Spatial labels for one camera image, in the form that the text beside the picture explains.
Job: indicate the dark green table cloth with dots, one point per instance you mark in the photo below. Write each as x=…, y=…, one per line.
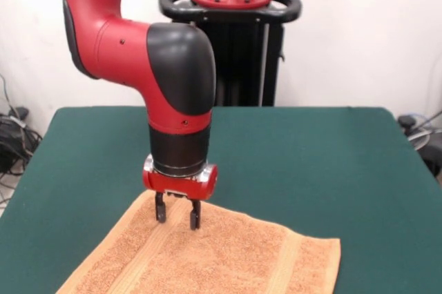
x=310, y=152

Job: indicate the tan terry towel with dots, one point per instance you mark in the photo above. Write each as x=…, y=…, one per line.
x=214, y=256

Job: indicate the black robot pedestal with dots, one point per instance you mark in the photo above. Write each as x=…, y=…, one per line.
x=248, y=59

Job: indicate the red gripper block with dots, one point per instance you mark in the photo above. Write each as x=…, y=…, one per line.
x=179, y=185

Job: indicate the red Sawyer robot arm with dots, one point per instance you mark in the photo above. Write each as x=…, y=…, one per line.
x=138, y=59

